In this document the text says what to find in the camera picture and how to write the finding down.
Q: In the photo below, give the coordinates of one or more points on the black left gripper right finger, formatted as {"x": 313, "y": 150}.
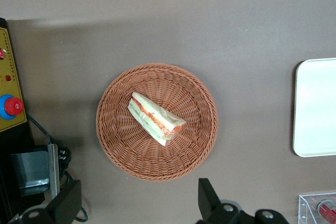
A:
{"x": 207, "y": 197}

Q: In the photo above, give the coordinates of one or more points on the red emergency stop button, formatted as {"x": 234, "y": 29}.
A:
{"x": 11, "y": 106}

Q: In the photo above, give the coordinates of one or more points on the clear acrylic bottle rack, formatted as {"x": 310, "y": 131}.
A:
{"x": 305, "y": 208}

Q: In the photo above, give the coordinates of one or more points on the triangle sandwich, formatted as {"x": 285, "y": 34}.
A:
{"x": 155, "y": 117}

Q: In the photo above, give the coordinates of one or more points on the round brown wicker basket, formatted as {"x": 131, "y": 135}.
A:
{"x": 126, "y": 145}

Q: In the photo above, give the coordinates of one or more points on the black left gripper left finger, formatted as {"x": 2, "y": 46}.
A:
{"x": 67, "y": 203}

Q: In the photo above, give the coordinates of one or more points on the black fryer machine yellow panel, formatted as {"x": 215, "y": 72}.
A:
{"x": 10, "y": 51}

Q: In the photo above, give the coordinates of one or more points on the grey metal bracket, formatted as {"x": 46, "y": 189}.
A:
{"x": 32, "y": 169}

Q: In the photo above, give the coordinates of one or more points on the cream plastic tray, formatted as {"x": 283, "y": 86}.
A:
{"x": 316, "y": 108}

